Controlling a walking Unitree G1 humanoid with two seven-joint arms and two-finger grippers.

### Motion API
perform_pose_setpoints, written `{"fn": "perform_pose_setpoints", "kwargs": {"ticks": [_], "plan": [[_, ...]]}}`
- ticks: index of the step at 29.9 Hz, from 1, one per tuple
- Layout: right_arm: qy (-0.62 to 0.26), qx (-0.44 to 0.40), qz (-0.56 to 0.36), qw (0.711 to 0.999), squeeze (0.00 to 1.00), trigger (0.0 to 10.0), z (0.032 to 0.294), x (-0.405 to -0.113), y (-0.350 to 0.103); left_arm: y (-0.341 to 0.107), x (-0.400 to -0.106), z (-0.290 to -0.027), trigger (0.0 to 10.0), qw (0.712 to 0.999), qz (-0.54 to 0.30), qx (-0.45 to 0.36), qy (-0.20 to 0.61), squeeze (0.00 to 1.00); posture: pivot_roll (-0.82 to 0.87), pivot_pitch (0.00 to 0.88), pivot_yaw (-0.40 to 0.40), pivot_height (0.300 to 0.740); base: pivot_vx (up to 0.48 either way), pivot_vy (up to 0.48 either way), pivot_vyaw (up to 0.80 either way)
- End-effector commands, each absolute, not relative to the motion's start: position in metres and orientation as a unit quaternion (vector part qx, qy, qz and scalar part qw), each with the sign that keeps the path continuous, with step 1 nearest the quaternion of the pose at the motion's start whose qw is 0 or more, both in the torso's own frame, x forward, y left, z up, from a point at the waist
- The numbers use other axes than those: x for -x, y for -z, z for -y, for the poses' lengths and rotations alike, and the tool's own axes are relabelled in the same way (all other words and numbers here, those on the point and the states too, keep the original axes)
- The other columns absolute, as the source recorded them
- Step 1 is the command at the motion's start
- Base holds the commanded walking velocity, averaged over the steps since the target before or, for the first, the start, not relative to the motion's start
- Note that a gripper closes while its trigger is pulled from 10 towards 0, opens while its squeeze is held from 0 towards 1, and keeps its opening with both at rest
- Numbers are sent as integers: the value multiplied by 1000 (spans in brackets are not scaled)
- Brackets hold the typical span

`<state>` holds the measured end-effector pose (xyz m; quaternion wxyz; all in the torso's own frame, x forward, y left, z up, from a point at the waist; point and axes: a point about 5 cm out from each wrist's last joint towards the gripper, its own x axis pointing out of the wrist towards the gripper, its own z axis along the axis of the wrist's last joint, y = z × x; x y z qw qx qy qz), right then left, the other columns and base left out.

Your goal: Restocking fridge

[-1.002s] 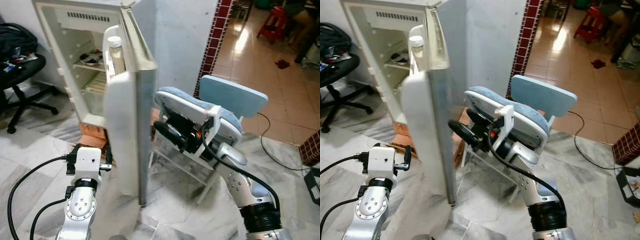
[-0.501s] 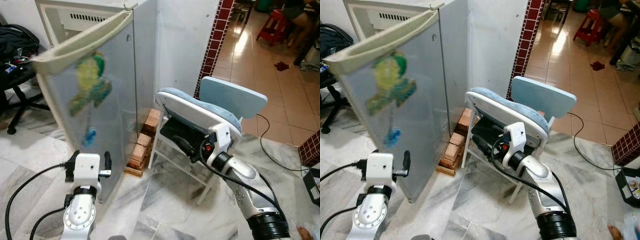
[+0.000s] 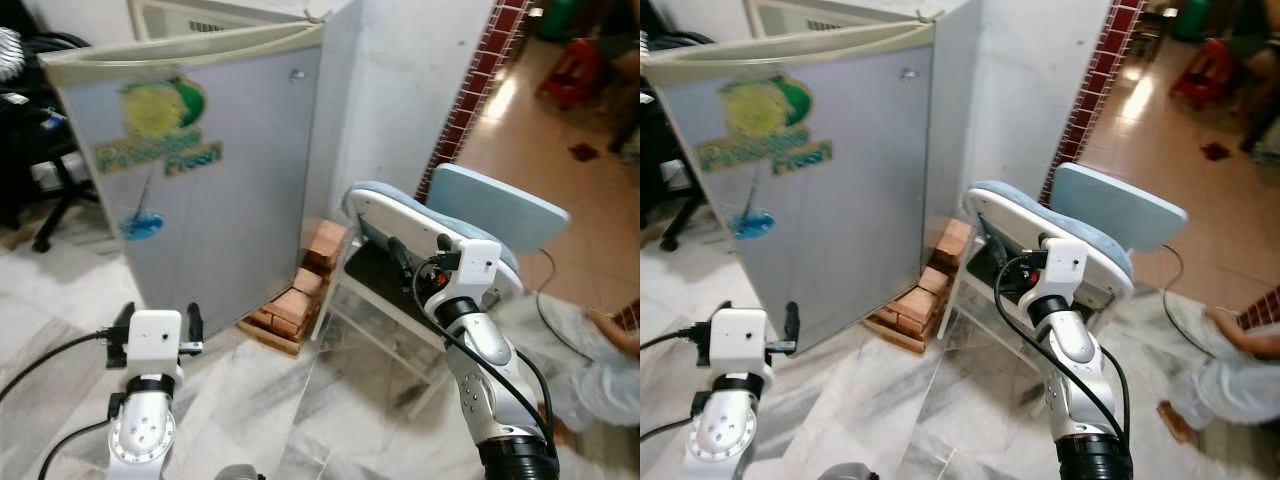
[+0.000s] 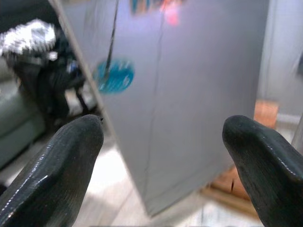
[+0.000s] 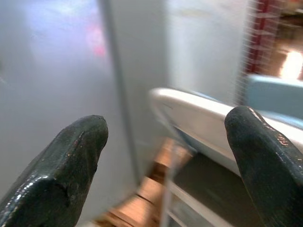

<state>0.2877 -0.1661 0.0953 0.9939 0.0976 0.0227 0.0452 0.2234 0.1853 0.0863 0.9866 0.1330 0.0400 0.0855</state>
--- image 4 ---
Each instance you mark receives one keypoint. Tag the round blue sticker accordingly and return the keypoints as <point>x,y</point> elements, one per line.
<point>118,80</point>

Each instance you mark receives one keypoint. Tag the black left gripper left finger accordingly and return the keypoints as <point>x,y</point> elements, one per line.
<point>59,170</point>

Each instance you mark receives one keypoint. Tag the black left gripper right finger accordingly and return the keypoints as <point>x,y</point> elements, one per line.
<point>267,170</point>

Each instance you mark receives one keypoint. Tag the wooden fridge base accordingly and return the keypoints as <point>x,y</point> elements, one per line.
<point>266,113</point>

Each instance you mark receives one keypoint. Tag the grey white fridge door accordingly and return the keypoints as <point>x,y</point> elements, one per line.
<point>189,94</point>

